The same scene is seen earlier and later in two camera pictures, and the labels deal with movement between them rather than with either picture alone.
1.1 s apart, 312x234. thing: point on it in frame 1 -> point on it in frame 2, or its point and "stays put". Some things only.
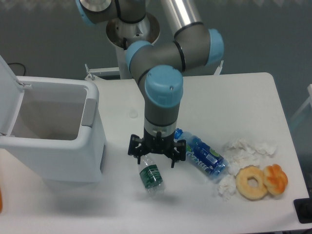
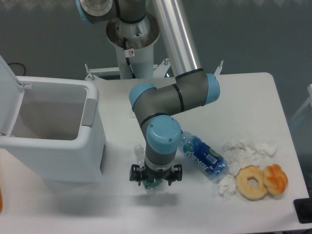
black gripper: [159, 143] -> [136, 175]
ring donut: [244, 189] stays put
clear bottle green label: [151, 176] stays put
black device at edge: [303, 207] stays put
